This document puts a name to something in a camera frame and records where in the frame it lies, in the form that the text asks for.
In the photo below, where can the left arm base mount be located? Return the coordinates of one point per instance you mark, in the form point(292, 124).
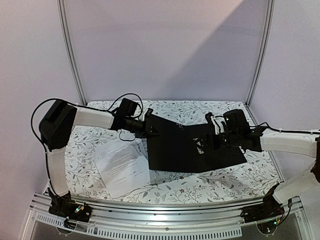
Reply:
point(65, 207)

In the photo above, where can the left aluminium frame post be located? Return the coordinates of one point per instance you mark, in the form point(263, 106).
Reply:
point(61, 5)

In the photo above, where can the blue file folder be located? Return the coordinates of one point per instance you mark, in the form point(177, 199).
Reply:
point(174, 150)

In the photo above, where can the right aluminium frame post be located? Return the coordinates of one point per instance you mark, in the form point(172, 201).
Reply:
point(262, 51)

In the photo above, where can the aluminium frame post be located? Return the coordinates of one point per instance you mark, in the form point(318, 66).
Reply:
point(61, 5)
point(262, 51)

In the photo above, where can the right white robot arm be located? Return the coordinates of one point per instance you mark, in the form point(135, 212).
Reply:
point(287, 160)

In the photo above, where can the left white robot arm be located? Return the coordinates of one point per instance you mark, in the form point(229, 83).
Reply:
point(56, 127)

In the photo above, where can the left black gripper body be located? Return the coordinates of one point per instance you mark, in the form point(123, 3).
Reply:
point(134, 127)

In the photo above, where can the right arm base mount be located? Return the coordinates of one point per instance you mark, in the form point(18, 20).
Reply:
point(269, 208)

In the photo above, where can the aluminium front rail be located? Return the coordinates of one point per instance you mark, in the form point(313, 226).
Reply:
point(105, 210)

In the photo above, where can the printed paper sheet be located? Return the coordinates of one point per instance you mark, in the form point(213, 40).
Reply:
point(122, 165)

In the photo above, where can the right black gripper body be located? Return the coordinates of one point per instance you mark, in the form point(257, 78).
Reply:
point(212, 139)

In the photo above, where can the floral patterned table mat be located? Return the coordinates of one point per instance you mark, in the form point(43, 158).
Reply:
point(83, 178)

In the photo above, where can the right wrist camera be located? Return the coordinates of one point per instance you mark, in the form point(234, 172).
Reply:
point(236, 122)

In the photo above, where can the perforated white cable tray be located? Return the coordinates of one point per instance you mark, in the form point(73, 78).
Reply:
point(53, 228)

